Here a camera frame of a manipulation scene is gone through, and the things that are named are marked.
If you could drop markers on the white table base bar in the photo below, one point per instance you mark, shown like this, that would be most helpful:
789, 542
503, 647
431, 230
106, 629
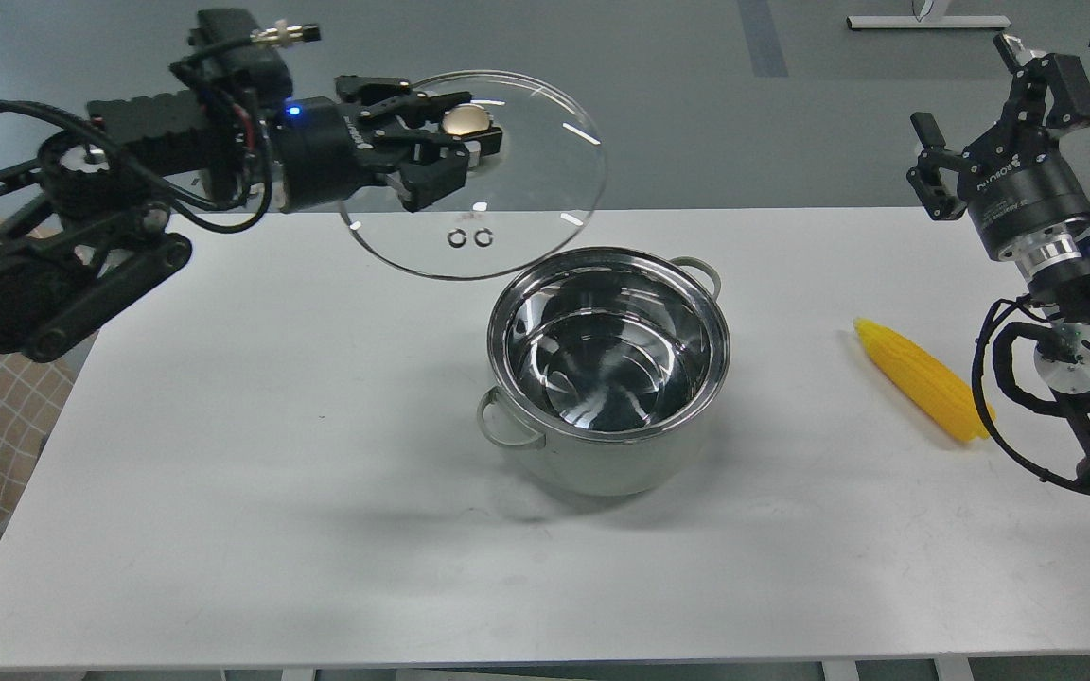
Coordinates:
928, 15

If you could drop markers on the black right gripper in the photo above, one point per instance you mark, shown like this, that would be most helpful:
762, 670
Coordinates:
1013, 180

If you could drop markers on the glass pot lid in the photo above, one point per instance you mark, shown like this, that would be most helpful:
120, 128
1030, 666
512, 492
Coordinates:
519, 204

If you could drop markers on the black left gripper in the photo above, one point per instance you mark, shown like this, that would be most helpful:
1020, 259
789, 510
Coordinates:
328, 150

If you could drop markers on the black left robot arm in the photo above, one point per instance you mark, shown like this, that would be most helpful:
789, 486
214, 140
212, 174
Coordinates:
84, 225

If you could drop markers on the yellow corn cob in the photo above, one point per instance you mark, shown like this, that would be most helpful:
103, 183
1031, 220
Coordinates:
935, 389

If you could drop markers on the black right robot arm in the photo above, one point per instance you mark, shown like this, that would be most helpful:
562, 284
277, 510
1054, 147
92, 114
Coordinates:
1039, 344

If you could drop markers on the grey steel cooking pot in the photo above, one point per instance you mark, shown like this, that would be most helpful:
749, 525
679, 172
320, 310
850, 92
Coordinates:
606, 364

